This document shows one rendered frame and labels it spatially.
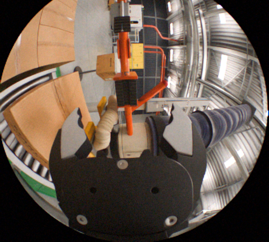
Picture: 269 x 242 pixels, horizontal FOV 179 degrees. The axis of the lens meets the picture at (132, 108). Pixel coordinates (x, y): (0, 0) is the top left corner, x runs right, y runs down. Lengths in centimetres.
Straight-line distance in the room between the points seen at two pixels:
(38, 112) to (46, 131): 7
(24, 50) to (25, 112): 58
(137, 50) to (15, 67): 736
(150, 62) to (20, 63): 1096
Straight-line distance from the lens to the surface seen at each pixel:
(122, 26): 20
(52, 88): 36
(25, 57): 80
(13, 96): 70
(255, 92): 502
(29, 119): 30
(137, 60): 752
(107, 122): 22
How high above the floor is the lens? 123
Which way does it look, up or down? 1 degrees up
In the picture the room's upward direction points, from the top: 87 degrees clockwise
